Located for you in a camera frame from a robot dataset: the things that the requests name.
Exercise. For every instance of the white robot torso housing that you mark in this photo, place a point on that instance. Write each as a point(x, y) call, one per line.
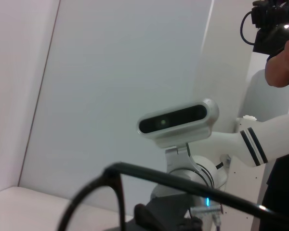
point(245, 187)

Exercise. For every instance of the black round glasses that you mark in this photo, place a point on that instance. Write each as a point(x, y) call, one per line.
point(159, 177)

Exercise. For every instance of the black video camera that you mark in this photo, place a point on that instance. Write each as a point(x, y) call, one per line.
point(267, 36)

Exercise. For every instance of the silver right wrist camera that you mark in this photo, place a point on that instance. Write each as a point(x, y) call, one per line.
point(173, 120)

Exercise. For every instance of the person in black clothes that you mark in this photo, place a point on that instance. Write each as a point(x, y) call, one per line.
point(284, 192)

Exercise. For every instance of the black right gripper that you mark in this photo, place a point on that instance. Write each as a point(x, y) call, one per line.
point(163, 211)

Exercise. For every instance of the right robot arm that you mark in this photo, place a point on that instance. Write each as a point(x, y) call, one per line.
point(274, 134)

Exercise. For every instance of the person forearm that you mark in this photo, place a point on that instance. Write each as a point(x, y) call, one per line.
point(275, 72)

